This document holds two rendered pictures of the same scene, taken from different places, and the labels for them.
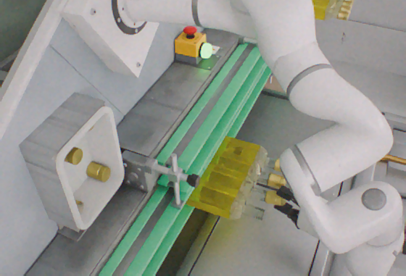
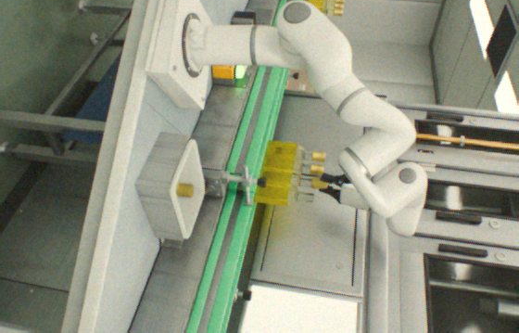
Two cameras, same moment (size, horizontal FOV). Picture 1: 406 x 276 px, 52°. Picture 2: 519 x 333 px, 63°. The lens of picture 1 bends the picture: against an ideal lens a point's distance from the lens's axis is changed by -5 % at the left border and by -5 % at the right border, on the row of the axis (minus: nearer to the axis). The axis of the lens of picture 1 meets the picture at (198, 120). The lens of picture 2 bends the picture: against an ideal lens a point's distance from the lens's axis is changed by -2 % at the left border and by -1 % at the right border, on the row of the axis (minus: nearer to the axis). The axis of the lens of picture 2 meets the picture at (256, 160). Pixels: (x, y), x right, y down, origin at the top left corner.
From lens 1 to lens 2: 0.31 m
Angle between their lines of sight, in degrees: 11
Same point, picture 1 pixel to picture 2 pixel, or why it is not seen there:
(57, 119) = (157, 157)
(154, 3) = (217, 52)
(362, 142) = (396, 139)
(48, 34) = (141, 91)
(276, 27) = (328, 69)
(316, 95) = (361, 112)
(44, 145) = (157, 180)
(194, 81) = (236, 100)
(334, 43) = not seen: hidden behind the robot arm
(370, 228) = (408, 196)
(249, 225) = (298, 208)
